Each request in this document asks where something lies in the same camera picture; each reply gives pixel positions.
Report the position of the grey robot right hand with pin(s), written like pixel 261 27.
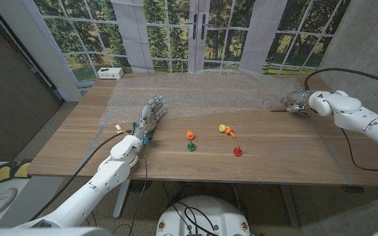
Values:
pixel 300 98

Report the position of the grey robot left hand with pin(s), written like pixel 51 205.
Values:
pixel 149 116

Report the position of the clear bubble wrap sheet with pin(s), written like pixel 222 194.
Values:
pixel 202 95

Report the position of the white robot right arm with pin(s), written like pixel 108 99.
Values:
pixel 353 111

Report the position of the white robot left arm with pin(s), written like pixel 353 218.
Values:
pixel 100 183

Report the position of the orange toy fruit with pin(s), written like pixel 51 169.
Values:
pixel 190 134

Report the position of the green toy fruit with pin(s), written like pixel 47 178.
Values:
pixel 191 146

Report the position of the orange toy carrot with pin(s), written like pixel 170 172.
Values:
pixel 230 131

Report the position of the red toy fruit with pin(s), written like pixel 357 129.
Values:
pixel 237 151

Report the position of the white power box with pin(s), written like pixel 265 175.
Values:
pixel 110 72

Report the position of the white table leg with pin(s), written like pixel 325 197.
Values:
pixel 121 198

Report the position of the printed forest window backdrop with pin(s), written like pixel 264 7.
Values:
pixel 176 32

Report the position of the black floor adapter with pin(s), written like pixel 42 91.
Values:
pixel 353 189

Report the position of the grey table leg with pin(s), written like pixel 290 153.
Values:
pixel 289 204

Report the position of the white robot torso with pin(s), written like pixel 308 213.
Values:
pixel 208 213

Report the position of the yellow black foot pedal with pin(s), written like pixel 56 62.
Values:
pixel 23 168
pixel 2 172

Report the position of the dark wooden door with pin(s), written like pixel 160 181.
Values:
pixel 8 105

